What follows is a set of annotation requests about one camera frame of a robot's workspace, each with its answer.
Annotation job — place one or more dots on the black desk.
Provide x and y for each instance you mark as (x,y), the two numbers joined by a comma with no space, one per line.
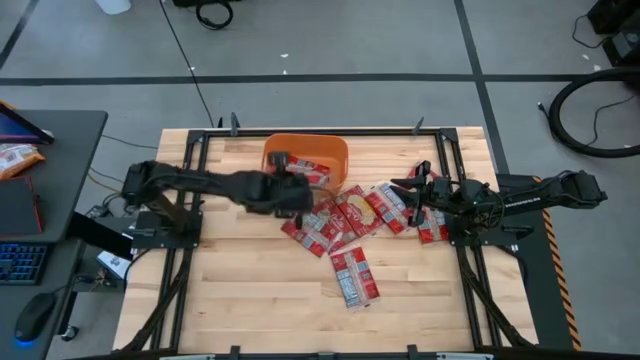
(70,165)

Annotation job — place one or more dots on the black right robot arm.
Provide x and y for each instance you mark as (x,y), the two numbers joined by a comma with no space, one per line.
(525,200)

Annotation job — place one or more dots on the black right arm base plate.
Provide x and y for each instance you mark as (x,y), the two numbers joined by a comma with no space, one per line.
(515,232)

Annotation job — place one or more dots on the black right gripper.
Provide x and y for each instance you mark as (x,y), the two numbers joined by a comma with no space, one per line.
(437,194)

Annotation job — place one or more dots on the black notebook with red edge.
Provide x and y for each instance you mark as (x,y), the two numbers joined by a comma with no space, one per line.
(17,207)

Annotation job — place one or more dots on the small white box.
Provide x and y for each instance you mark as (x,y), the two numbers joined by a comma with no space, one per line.
(114,265)

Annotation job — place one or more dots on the black platform with hazard stripe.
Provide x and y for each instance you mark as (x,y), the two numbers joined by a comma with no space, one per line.
(542,280)

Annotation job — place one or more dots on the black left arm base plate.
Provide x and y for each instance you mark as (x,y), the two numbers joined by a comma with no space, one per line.
(150,235)

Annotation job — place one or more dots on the black clamp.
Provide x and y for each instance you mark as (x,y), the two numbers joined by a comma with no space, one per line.
(234,124)
(418,126)

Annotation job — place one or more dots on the laptop with lit screen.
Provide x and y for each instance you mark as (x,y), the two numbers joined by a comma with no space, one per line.
(17,127)

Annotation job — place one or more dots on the white container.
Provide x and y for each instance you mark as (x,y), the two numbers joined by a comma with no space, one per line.
(114,5)

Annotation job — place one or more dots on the black computer mouse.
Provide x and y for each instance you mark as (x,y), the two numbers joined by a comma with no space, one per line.
(34,316)

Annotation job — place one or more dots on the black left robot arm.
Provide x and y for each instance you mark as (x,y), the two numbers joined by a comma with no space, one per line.
(220,185)

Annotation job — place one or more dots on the backlit black keyboard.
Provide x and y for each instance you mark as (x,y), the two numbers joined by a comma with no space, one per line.
(22,262)

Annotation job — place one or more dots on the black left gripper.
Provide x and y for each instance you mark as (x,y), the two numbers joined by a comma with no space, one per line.
(292,195)

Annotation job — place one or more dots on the black box under desk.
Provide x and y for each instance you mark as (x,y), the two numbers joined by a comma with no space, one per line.
(100,235)

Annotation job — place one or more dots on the orange plastic basket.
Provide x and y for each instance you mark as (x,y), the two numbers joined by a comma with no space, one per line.
(325,147)

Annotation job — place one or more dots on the black equipment case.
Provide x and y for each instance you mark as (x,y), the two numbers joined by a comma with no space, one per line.
(620,35)

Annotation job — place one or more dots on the orange snack bag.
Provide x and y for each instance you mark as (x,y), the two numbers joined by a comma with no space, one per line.
(17,159)

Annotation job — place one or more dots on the black caster wheel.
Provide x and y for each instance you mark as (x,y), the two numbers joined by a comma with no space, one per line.
(70,333)

